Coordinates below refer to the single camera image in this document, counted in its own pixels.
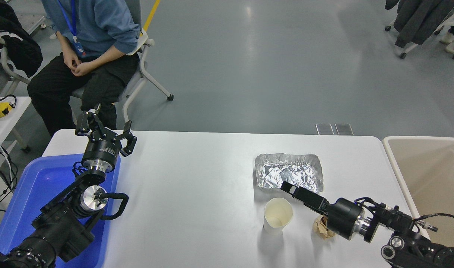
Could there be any white frame chair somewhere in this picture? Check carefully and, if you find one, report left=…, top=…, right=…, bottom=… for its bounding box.
left=0, top=32, right=37, bottom=97

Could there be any crinkled foil tray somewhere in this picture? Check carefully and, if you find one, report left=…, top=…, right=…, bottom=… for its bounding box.
left=254, top=153, right=324, bottom=194

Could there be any dark grey coat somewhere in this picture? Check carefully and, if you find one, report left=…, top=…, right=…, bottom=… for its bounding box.
left=385, top=0, right=454, bottom=48

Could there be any crumpled tan paper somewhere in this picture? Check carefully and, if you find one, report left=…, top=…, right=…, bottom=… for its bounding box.
left=312, top=215, right=336, bottom=240

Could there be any black cable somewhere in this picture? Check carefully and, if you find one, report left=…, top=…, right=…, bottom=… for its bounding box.
left=0, top=138, right=19, bottom=201

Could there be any blue lanyard with badge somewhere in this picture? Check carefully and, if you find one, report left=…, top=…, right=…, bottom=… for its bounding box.
left=57, top=0, right=87, bottom=57

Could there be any person's left hand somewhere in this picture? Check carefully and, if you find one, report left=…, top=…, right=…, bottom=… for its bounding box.
left=71, top=62, right=95, bottom=77

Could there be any large pale bin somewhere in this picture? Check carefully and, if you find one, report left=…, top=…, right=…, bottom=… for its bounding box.
left=382, top=136, right=454, bottom=249

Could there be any person's right hand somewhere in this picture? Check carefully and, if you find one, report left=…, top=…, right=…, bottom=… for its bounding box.
left=63, top=52, right=80, bottom=73

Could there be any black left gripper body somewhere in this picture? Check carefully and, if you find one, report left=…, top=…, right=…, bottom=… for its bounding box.
left=82, top=137, right=122, bottom=164

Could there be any white side table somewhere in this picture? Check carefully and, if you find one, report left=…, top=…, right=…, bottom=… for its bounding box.
left=0, top=96, right=32, bottom=153

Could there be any blue plastic tray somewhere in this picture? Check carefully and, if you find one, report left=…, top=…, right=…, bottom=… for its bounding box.
left=0, top=153, right=122, bottom=268

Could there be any white paper cup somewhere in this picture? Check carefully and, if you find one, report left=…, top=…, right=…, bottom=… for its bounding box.
left=263, top=198, right=294, bottom=235

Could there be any grey white rolling chair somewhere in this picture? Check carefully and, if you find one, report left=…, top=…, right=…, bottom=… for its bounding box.
left=70, top=0, right=174, bottom=131

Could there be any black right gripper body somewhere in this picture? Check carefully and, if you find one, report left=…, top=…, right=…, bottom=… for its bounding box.
left=325, top=198, right=365, bottom=241

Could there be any black jacket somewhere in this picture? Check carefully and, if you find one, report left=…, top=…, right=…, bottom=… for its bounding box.
left=0, top=0, right=44, bottom=78

